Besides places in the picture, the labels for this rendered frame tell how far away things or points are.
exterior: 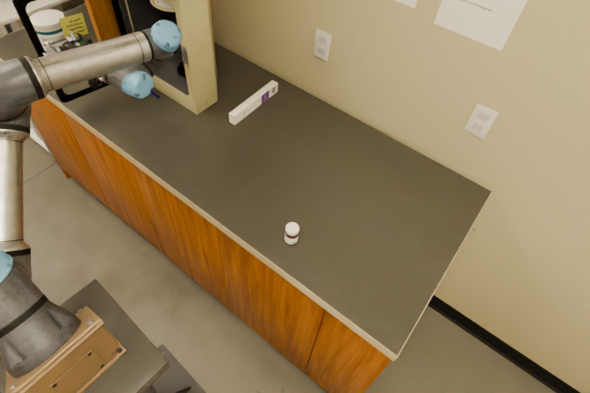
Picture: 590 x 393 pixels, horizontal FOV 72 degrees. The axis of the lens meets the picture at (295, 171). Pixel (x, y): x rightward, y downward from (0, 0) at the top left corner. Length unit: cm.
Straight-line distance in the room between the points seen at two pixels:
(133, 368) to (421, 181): 105
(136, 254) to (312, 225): 132
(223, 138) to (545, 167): 108
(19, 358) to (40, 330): 6
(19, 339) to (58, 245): 159
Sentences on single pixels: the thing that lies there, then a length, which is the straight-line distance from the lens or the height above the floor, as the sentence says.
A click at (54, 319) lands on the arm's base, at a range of 104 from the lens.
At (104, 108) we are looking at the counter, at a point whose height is 94.
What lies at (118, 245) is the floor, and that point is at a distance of 246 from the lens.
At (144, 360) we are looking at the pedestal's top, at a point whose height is 94.
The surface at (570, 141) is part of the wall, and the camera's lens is 143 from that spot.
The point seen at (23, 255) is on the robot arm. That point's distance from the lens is 115.
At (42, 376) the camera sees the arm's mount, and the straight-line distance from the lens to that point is 101.
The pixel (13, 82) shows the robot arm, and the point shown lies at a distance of 105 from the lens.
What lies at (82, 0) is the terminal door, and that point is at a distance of 159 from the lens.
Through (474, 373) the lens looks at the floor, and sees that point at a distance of 231.
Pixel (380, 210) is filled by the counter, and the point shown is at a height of 94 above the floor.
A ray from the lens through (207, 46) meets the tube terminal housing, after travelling 152.
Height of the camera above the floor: 202
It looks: 50 degrees down
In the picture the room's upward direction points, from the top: 6 degrees clockwise
